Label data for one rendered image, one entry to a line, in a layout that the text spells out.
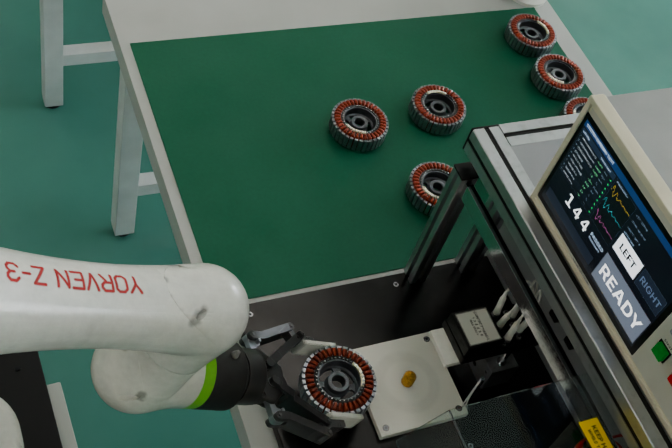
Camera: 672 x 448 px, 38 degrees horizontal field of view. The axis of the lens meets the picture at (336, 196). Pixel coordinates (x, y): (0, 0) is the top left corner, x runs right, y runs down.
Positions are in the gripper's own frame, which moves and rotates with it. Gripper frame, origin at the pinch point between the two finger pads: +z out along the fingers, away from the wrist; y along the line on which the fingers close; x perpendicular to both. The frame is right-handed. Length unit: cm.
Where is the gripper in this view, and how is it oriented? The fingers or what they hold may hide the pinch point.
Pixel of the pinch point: (334, 384)
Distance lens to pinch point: 143.3
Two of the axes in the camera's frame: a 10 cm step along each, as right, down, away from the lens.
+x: 6.5, -6.0, -4.7
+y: 3.3, 7.8, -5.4
